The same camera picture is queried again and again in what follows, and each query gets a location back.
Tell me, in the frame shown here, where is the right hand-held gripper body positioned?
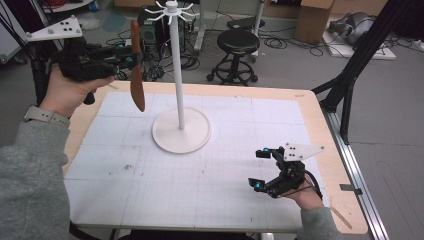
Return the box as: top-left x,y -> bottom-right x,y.
265,143 -> 326,199

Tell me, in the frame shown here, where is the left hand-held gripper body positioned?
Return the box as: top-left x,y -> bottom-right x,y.
25,15 -> 124,106

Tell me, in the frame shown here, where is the wooden rice spatula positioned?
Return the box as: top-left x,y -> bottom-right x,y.
129,19 -> 146,113

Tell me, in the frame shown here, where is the white hook stand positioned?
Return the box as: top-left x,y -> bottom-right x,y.
143,0 -> 212,155

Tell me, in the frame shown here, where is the person's right hand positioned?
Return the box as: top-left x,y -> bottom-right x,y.
276,159 -> 323,211

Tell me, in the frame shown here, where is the person's left hand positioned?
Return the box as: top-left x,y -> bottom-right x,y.
39,64 -> 115,118

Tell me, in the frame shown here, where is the black computer tower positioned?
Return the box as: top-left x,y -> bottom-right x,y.
134,6 -> 186,54

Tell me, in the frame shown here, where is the white grid mat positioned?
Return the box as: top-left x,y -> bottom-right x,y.
63,91 -> 331,233

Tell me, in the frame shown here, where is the black tape strip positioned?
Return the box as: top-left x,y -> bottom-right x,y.
339,183 -> 363,196

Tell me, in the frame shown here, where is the grey watch band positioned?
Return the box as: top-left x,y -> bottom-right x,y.
23,105 -> 71,128

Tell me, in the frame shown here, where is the white stand leg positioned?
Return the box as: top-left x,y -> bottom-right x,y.
251,0 -> 267,63
194,0 -> 206,53

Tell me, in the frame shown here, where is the black round stool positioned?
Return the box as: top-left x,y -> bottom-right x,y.
206,29 -> 261,87

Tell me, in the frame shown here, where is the black flat device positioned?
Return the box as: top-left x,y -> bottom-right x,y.
226,16 -> 266,30

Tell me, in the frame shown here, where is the cardboard box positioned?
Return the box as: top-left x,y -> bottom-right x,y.
294,0 -> 334,44

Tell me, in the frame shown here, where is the white floor board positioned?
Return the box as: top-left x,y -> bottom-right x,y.
324,31 -> 398,61

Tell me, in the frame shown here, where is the grey bag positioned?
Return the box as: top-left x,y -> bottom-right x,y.
328,12 -> 376,46

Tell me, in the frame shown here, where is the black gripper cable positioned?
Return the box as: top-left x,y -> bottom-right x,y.
279,170 -> 324,201

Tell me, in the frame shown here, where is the black metal frame with cables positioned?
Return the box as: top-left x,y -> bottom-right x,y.
0,0 -> 68,108

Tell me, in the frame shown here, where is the aluminium rail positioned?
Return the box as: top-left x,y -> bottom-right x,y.
323,109 -> 389,240

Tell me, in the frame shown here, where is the black metal frame post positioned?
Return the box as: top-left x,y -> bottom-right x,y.
311,0 -> 414,145

